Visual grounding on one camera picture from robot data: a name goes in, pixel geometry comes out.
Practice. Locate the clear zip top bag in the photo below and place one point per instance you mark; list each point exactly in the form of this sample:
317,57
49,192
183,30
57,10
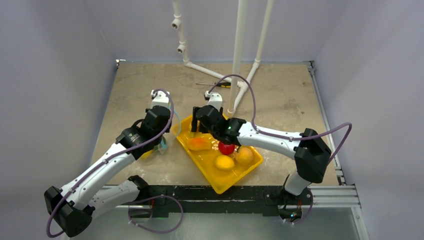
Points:
168,138

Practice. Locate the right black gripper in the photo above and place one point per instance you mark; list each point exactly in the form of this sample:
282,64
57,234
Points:
198,122

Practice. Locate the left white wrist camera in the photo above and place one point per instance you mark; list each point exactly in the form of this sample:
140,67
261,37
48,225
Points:
159,98

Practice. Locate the white pvc pipe frame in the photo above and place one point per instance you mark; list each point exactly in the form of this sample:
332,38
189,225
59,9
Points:
238,89

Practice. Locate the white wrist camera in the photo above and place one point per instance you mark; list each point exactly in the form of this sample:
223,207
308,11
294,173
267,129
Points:
214,99
159,98

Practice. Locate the red apple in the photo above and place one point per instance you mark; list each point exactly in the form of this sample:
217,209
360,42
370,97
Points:
226,149

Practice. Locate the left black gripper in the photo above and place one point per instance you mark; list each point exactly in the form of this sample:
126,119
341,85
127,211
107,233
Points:
146,109

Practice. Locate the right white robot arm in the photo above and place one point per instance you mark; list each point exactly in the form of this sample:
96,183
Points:
308,150

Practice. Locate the yellow lemon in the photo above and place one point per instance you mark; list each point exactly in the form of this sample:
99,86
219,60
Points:
224,163
147,154

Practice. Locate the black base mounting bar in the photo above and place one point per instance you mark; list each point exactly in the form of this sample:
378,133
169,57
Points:
266,200

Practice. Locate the yellow plastic tray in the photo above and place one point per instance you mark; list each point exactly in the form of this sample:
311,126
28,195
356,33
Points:
219,180

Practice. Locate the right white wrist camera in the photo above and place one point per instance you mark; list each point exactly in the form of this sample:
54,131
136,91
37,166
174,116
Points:
214,99

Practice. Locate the yellow peach with leaf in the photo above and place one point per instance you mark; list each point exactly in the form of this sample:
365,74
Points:
244,156

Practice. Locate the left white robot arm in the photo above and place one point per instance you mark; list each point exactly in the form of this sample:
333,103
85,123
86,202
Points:
72,207

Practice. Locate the black yellow screwdriver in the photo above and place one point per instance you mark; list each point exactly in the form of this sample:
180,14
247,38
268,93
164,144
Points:
220,84

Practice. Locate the yellow banana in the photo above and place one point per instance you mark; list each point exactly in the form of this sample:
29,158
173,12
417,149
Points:
192,131

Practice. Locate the aluminium rail frame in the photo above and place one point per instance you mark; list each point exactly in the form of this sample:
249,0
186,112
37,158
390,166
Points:
283,97

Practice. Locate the orange yellow mango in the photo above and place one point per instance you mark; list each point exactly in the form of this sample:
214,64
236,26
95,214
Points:
198,144

